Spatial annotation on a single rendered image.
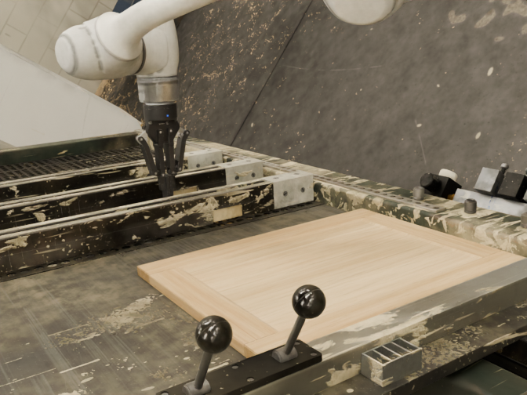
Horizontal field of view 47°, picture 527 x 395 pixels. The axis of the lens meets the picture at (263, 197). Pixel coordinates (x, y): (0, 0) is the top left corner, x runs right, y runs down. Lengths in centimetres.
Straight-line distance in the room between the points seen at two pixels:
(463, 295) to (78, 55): 80
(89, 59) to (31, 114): 351
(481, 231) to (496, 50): 157
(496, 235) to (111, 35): 81
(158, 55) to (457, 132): 155
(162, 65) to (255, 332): 68
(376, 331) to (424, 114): 199
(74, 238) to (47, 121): 347
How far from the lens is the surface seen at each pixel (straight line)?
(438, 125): 268
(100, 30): 123
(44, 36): 608
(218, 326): 61
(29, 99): 470
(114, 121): 486
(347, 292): 101
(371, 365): 80
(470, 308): 95
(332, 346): 80
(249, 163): 174
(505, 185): 142
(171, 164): 142
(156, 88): 136
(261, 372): 73
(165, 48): 135
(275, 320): 92
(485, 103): 260
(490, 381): 90
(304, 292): 67
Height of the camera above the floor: 190
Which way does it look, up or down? 36 degrees down
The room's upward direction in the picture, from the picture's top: 62 degrees counter-clockwise
